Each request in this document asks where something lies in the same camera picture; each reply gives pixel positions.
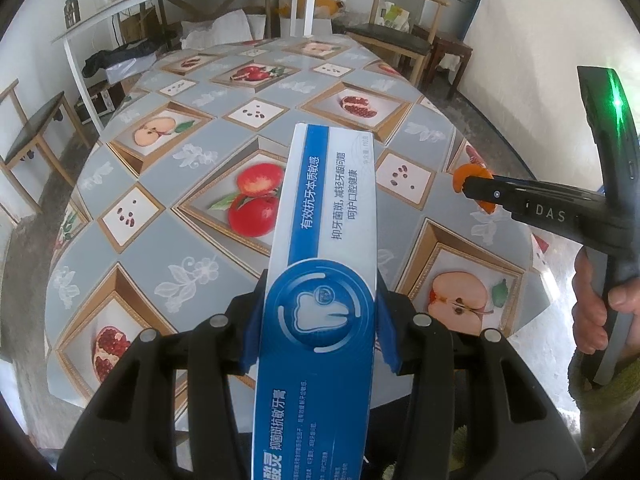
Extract orange peel piece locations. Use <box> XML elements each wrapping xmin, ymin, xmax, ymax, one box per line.
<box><xmin>452</xmin><ymin>162</ymin><xmax>494</xmax><ymax>194</ymax></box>

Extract blue white toothpaste box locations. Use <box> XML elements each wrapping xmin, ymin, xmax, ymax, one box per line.
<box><xmin>252</xmin><ymin>124</ymin><xmax>378</xmax><ymax>479</ymax></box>

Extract person's right hand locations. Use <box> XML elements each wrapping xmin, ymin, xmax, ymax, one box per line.
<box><xmin>572</xmin><ymin>248</ymin><xmax>640</xmax><ymax>361</ymax></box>

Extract green fuzzy sleeve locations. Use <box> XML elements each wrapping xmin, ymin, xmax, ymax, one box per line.
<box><xmin>567</xmin><ymin>352</ymin><xmax>639</xmax><ymax>455</ymax></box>

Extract white mattress with blue edge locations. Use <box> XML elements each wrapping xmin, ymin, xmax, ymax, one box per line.
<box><xmin>460</xmin><ymin>0</ymin><xmax>639</xmax><ymax>190</ymax></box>

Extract fruit pattern tablecloth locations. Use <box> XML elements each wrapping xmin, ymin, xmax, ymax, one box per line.
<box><xmin>44</xmin><ymin>35</ymin><xmax>550</xmax><ymax>406</ymax></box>

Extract dark wooden stool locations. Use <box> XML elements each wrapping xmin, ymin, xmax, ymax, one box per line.
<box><xmin>421</xmin><ymin>32</ymin><xmax>473</xmax><ymax>101</ymax></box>

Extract right wooden chair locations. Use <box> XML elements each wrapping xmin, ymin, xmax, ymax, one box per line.
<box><xmin>344</xmin><ymin>0</ymin><xmax>452</xmax><ymax>89</ymax></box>

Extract wooden chair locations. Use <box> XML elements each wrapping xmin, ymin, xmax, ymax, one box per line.
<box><xmin>1</xmin><ymin>78</ymin><xmax>91</xmax><ymax>214</ymax></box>
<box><xmin>344</xmin><ymin>0</ymin><xmax>452</xmax><ymax>89</ymax></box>

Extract left wooden chair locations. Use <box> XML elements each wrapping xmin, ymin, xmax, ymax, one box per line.
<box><xmin>1</xmin><ymin>78</ymin><xmax>91</xmax><ymax>214</ymax></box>

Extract white plastic sacks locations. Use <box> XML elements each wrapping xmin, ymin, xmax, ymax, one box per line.
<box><xmin>180</xmin><ymin>10</ymin><xmax>267</xmax><ymax>51</ymax></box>

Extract dark glass jar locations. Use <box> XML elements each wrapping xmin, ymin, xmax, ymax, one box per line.
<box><xmin>63</xmin><ymin>0</ymin><xmax>81</xmax><ymax>29</ymax></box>

